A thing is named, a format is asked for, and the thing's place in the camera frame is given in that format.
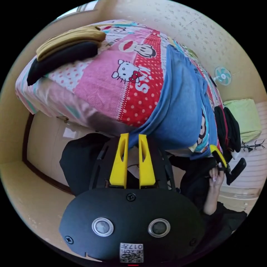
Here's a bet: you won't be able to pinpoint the black coat hook rack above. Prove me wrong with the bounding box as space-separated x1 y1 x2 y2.
241 139 266 153

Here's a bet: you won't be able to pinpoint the light green pillow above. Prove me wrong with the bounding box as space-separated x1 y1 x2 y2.
223 99 262 144

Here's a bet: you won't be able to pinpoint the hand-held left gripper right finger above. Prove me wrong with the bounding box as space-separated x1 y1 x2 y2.
138 134 156 187

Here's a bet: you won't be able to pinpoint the bed with cartoon printed sheet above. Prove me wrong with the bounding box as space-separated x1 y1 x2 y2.
15 19 232 161

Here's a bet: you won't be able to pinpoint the person's right forearm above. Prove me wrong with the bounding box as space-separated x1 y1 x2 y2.
203 185 224 216

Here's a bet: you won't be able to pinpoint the white and teal fan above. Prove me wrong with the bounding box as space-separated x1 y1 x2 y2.
210 66 233 86

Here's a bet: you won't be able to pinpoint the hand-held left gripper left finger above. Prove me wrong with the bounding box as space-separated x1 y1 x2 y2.
109 133 129 186

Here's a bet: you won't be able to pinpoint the pile of clothes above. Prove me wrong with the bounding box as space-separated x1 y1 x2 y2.
214 106 242 154
26 26 107 86

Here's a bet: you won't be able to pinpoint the blue pants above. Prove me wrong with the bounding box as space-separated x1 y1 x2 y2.
128 44 216 151

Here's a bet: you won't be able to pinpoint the person's body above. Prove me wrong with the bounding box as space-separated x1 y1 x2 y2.
59 133 249 254

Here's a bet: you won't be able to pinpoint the person's right hand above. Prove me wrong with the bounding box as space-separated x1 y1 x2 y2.
209 162 225 189

